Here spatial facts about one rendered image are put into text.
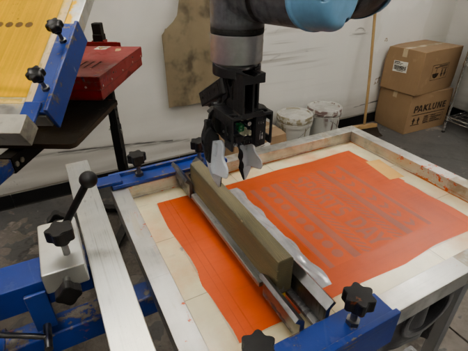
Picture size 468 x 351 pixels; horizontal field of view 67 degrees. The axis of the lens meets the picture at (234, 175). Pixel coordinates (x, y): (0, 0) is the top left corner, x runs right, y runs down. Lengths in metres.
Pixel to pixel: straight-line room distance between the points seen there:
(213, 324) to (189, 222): 0.27
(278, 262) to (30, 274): 0.37
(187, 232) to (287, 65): 2.55
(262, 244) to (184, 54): 2.17
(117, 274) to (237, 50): 0.37
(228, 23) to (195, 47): 2.19
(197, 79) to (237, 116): 2.22
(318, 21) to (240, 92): 0.15
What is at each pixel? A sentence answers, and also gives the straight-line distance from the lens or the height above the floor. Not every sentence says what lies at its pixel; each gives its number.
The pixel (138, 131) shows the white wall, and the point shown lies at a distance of 2.75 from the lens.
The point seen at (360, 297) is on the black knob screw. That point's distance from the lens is 0.52.
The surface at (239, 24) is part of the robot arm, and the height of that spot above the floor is 1.38.
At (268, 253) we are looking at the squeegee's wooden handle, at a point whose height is 1.06.
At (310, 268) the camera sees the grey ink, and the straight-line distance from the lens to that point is 0.69.
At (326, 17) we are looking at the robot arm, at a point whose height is 1.39.
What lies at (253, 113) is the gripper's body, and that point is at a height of 1.26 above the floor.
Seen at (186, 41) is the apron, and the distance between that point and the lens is 2.63.
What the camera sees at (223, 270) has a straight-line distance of 0.68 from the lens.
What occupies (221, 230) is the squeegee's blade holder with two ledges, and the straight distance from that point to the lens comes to 0.70.
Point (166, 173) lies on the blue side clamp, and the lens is 0.89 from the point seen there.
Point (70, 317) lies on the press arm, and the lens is 0.72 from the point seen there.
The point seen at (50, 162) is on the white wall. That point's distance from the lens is 2.75.
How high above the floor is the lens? 1.44
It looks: 31 degrees down
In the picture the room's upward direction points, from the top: straight up
